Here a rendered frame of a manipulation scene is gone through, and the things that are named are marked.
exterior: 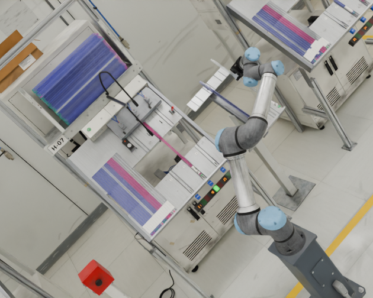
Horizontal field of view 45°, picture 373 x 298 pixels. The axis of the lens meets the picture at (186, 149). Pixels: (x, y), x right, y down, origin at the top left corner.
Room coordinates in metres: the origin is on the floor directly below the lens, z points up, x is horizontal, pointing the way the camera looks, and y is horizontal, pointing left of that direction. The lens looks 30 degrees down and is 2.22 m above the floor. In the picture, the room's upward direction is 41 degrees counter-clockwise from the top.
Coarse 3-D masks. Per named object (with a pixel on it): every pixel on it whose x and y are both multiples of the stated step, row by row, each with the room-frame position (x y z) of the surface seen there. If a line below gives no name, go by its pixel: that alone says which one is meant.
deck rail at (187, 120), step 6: (150, 84) 2.65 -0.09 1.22; (156, 90) 2.61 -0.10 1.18; (162, 96) 2.57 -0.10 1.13; (168, 102) 2.54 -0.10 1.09; (174, 108) 2.50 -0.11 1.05; (180, 114) 2.47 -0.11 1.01; (186, 120) 2.44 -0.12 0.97; (192, 126) 2.41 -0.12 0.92; (198, 126) 2.38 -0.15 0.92; (198, 132) 2.40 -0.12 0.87; (204, 132) 2.34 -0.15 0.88; (210, 138) 2.31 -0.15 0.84
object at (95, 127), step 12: (132, 84) 2.62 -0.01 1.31; (144, 84) 2.59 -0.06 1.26; (120, 96) 2.60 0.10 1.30; (132, 96) 2.57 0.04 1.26; (108, 108) 2.58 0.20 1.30; (120, 108) 2.55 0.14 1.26; (96, 120) 2.56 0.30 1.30; (108, 120) 2.53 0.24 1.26; (84, 132) 2.54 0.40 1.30; (96, 132) 2.52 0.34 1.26
